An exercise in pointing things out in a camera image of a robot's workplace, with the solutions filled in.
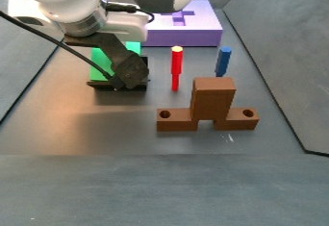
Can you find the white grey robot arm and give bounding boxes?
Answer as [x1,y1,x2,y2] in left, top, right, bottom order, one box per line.
[10,0,192,41]

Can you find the purple board with cross slot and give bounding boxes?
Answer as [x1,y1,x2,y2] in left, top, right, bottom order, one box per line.
[144,0,224,47]

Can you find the red hexagonal peg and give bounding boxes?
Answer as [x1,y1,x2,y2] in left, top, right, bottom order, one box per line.
[172,46,182,91]

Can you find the brown bridge block with holes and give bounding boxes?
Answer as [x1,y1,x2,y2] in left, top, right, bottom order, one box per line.
[157,77,260,132]

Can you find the blue hexagonal peg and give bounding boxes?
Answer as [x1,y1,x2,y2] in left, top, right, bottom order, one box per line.
[215,46,232,77]

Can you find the black angle fixture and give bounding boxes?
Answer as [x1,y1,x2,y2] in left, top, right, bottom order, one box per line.
[88,56,149,90]

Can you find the green U-shaped block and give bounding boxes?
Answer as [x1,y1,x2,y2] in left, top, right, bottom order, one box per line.
[90,41,142,82]

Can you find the black cable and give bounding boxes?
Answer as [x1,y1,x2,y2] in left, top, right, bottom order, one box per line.
[0,10,117,80]

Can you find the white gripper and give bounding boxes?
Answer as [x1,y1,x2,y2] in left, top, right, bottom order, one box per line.
[9,0,149,42]

